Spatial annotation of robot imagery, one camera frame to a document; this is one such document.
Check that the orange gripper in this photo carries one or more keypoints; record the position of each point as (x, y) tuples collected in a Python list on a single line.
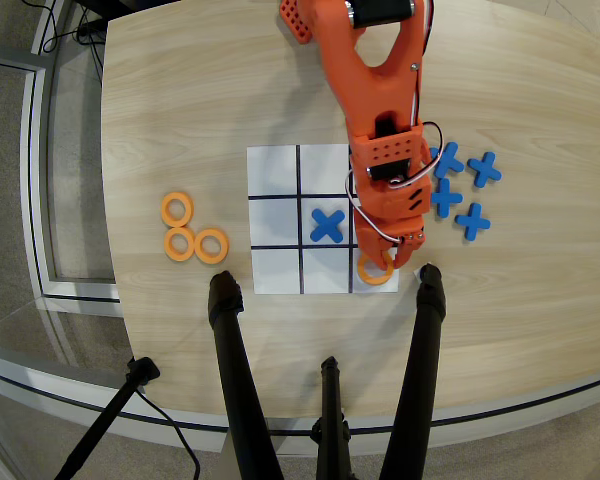
[(386, 231)]

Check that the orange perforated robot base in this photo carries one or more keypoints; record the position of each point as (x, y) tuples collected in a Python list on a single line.
[(295, 22)]

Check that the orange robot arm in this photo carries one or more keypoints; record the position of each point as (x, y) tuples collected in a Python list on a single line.
[(375, 100)]

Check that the blue foam cross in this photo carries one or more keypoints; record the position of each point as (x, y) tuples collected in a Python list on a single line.
[(327, 226), (484, 169), (445, 197), (452, 159), (472, 221)]

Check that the white tic-tac-toe grid paper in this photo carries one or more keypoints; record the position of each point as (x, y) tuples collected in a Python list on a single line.
[(275, 172)]

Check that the thin black tripod leg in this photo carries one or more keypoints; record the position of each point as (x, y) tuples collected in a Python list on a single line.
[(332, 415)]

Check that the black stand pole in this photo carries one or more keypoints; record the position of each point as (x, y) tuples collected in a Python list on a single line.
[(110, 415)]

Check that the grey metal floor frame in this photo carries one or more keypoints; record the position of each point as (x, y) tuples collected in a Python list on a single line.
[(32, 150)]

